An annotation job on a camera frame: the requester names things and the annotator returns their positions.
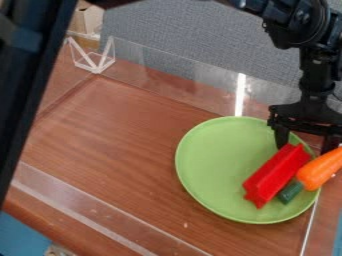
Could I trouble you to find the cardboard box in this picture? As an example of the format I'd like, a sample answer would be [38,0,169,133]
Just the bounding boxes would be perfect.
[67,0,104,37]

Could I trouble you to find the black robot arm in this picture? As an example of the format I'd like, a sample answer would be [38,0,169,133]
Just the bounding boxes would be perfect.
[0,0,342,208]

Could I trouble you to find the green plastic plate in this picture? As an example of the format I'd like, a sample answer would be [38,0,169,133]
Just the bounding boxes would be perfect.
[175,116,319,224]

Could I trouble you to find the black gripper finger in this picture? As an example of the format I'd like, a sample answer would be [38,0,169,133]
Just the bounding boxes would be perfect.
[274,126,290,149]
[320,134,342,154]

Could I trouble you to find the red plastic block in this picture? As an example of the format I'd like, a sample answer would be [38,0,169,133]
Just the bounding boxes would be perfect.
[242,143,311,209]

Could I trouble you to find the clear acrylic tray wall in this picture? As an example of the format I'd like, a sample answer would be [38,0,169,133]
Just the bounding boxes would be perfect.
[5,40,342,256]

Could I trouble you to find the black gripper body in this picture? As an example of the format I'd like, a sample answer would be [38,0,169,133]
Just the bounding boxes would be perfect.
[266,96,342,137]

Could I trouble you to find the orange toy carrot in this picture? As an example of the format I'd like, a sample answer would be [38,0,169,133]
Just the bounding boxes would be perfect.
[276,145,342,205]

